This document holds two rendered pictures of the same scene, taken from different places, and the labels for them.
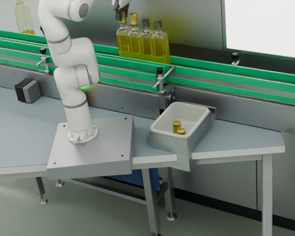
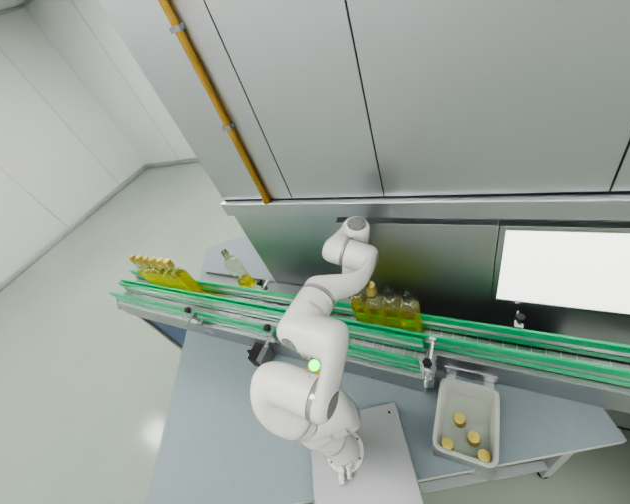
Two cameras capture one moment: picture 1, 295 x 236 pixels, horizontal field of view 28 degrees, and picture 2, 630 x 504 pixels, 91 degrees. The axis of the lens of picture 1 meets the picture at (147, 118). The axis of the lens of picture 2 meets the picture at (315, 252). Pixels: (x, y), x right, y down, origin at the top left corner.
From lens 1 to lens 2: 1.69 m
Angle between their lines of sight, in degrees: 10
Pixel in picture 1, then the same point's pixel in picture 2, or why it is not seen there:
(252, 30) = (544, 284)
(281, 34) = (599, 290)
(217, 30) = (485, 283)
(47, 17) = (272, 417)
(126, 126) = (395, 430)
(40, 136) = not seen: hidden behind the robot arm
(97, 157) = not seen: outside the picture
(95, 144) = (367, 477)
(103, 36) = not seen: hidden behind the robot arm
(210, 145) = (514, 445)
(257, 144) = (582, 440)
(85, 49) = (341, 422)
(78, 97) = (336, 445)
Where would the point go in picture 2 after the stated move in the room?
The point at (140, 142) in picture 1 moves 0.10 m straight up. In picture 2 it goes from (416, 443) to (413, 434)
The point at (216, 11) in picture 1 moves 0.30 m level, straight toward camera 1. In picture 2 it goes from (485, 266) to (543, 361)
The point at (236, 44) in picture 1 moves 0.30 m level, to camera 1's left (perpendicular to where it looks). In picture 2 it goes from (512, 295) to (421, 327)
